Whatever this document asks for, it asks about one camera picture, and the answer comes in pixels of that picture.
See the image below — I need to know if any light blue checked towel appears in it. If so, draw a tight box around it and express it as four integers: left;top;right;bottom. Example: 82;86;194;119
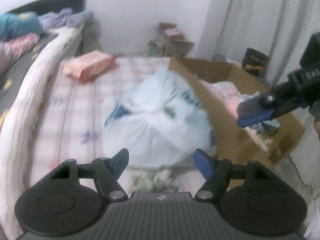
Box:
242;92;280;135

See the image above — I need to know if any pink round plush toy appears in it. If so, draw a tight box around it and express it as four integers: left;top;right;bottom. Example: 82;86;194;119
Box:
209;81;253;120

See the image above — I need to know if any green floral scrunchie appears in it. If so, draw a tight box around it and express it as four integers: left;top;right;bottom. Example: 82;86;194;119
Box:
130;168;179;193

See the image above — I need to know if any person's right hand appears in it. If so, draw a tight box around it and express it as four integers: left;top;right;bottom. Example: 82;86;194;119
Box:
314;120;320;140

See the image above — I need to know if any large brown cardboard box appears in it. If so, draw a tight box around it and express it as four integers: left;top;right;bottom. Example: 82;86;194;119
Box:
169;58;305;170

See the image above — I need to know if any dark snack bag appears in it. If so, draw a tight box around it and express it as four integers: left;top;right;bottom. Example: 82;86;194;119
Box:
242;48;268;77

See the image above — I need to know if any pink plaid floor mat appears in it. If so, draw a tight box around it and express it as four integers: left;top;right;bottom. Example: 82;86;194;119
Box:
22;55;251;198

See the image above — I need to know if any white blue plastic bag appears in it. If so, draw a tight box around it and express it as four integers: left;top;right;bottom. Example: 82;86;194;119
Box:
103;69;214;169

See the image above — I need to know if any white curtain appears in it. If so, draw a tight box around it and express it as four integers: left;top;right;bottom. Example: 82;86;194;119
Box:
195;0;319;86

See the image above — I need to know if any small open cardboard box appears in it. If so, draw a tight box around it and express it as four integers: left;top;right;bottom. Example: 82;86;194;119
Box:
156;22;194;58

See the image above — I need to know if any white quilted mattress edge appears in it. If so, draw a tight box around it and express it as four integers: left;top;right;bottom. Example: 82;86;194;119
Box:
1;25;83;239

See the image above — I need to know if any pink wet wipes pack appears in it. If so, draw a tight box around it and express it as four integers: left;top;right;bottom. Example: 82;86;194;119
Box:
62;50;116;82

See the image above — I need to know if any green small box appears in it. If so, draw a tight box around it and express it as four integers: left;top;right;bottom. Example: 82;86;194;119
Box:
147;40;164;57

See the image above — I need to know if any grey bed sheet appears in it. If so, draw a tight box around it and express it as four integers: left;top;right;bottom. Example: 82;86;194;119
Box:
1;34;57;124

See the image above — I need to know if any purple clothes pile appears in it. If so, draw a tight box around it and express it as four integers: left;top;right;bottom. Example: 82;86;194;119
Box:
38;8;94;31

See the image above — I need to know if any colourful rumpled quilt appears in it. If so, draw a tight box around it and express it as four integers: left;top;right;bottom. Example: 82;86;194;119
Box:
1;11;43;74

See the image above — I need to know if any dark bed headboard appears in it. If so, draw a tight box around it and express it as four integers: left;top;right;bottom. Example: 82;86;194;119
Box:
8;0;86;17

